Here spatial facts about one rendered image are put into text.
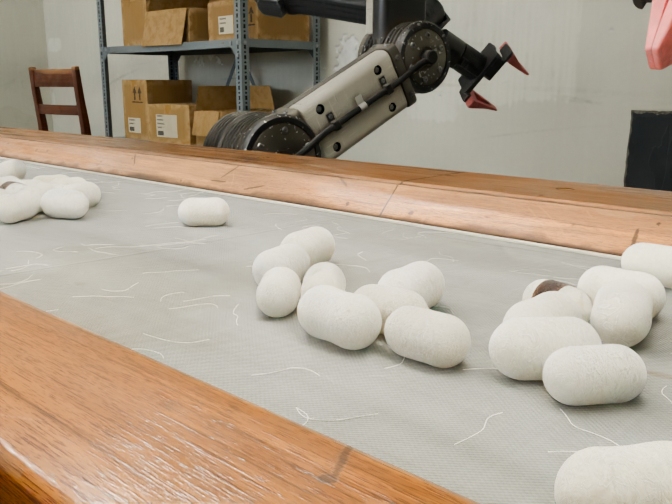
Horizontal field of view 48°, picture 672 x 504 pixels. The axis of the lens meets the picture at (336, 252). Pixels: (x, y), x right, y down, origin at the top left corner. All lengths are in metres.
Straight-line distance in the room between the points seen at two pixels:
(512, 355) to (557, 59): 2.40
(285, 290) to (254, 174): 0.36
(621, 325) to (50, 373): 0.19
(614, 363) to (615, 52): 2.32
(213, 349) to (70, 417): 0.11
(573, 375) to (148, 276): 0.23
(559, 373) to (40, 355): 0.15
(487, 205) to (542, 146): 2.15
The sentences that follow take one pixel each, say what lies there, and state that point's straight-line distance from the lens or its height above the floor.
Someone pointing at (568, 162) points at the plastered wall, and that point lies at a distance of 2.61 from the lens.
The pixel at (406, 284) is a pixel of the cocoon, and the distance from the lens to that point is 0.31.
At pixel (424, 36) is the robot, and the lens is 1.18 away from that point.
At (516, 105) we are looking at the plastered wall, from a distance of 2.70.
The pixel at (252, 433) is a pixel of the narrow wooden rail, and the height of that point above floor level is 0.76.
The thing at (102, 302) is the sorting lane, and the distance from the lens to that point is 0.36.
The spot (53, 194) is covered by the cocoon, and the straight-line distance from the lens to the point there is 0.57.
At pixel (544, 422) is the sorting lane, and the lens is 0.23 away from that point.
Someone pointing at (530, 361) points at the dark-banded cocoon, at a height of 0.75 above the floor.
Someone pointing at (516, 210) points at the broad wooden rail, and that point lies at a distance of 0.49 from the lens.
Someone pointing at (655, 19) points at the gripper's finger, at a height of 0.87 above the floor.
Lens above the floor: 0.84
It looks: 13 degrees down
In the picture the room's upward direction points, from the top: straight up
